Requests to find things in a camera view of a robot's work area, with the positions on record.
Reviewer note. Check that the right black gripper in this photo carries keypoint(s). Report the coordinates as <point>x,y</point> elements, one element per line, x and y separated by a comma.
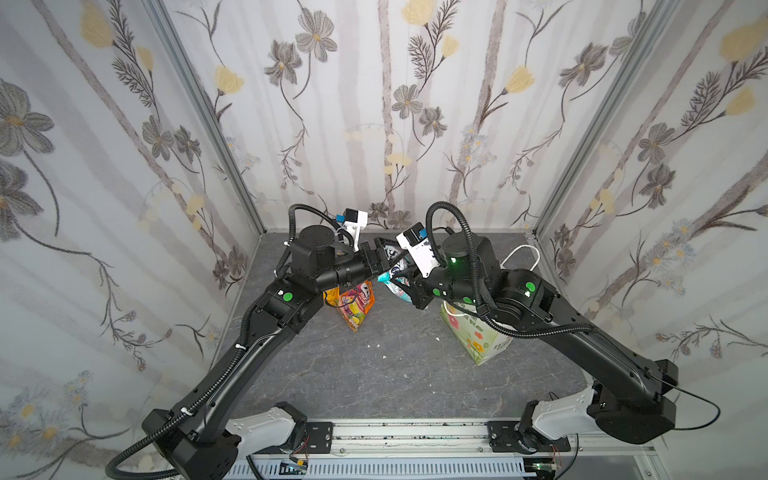
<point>414,283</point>

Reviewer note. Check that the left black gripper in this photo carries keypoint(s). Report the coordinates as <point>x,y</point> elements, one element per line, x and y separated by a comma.
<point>369,261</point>

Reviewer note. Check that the teal mint candy packet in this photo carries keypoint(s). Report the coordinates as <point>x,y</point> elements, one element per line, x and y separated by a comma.
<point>396,285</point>

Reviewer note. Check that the orange snack packet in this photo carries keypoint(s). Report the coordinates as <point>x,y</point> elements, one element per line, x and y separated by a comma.
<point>353,305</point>

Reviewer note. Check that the white floral paper bag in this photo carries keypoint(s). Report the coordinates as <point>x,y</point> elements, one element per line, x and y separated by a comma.
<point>480,333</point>

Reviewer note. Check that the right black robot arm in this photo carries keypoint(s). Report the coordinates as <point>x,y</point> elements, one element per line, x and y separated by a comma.
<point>627,399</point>

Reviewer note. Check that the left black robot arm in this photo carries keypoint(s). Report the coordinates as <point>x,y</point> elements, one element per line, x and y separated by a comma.
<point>191,439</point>

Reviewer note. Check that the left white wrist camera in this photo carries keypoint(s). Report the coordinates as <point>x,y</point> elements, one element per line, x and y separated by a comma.
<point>353,221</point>

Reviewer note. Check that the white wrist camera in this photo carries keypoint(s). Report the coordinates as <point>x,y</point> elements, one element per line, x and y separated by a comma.
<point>353,221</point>
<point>416,243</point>

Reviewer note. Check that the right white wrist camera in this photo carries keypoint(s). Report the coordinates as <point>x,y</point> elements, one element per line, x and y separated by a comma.
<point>416,243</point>

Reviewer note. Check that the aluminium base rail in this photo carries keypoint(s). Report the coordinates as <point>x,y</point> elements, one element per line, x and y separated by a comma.
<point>276,432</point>

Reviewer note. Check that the white vented cable duct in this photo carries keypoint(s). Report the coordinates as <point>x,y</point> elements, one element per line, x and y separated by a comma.
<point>383,468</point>

